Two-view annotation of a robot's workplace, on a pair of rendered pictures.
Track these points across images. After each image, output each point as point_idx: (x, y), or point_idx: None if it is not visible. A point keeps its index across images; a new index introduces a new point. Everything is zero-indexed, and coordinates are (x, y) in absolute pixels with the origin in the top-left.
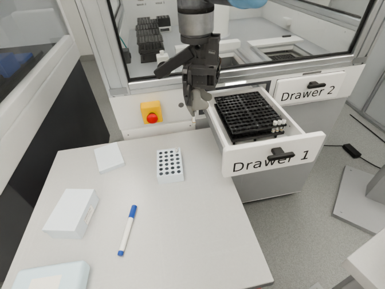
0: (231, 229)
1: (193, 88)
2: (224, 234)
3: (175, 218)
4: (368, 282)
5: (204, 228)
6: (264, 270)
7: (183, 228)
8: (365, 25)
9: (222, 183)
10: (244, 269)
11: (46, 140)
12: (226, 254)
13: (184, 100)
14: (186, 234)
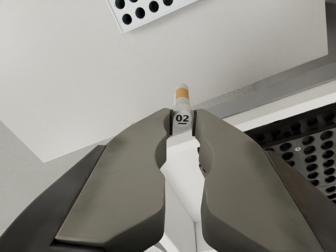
0: (73, 124)
1: (205, 236)
2: (62, 117)
3: (45, 37)
4: None
5: (55, 90)
6: (47, 156)
7: (38, 58)
8: None
9: (144, 105)
10: (36, 140)
11: None
12: (39, 121)
13: (63, 176)
14: (31, 66)
